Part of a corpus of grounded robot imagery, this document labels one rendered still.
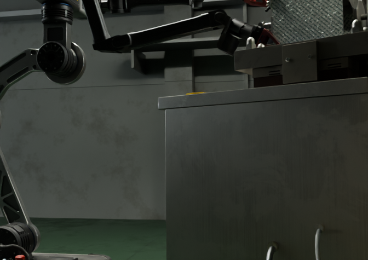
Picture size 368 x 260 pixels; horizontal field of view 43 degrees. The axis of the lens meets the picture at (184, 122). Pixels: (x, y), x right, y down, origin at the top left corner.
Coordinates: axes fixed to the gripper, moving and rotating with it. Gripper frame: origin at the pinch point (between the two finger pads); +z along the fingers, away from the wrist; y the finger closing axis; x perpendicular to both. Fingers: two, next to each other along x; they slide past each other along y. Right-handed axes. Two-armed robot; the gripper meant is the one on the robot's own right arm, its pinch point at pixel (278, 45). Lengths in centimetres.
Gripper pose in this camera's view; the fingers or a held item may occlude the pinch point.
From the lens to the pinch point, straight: 161.6
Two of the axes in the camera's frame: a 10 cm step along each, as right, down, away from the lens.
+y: -5.7, -0.5, -8.2
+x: 3.9, -8.9, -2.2
